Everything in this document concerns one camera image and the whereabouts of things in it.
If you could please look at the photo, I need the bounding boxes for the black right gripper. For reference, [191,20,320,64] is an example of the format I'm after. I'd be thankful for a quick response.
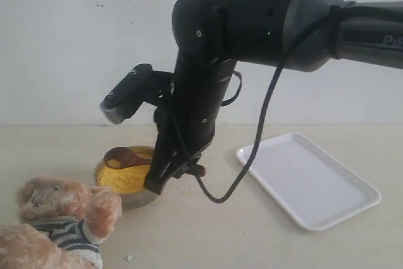
[144,57,237,194]

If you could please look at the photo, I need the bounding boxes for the brown wooden spoon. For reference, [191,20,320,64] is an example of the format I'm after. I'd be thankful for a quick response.
[103,147,206,179]

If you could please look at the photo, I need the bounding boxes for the tan teddy bear striped shirt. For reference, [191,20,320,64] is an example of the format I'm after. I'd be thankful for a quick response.
[1,177,123,268]

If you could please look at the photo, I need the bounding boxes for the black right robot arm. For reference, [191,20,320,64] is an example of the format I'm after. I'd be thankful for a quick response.
[144,0,402,194]

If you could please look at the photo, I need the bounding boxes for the yellow millet grain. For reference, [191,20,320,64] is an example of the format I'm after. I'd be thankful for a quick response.
[98,146,156,194]

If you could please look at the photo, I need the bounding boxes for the stainless steel bowl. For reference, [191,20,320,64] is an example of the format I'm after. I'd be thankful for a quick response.
[93,146,161,210]

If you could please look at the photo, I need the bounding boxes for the white rectangular plastic tray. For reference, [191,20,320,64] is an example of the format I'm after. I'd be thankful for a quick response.
[249,133,382,231]

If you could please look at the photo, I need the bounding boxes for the black camera cable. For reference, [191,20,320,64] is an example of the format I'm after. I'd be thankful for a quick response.
[169,0,347,204]

